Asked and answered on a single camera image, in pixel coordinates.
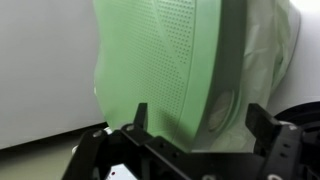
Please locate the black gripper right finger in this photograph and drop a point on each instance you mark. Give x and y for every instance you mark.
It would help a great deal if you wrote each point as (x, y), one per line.
(263, 126)

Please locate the green bin liner bag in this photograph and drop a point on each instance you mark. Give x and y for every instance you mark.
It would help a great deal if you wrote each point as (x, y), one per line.
(272, 28)

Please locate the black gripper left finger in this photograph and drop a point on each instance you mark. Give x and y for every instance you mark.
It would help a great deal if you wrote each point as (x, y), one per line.
(141, 116)

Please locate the green bin lid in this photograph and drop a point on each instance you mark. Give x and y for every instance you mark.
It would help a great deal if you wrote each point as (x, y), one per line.
(182, 58)

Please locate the white electric stove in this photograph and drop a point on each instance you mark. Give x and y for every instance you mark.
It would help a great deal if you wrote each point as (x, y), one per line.
(52, 127)

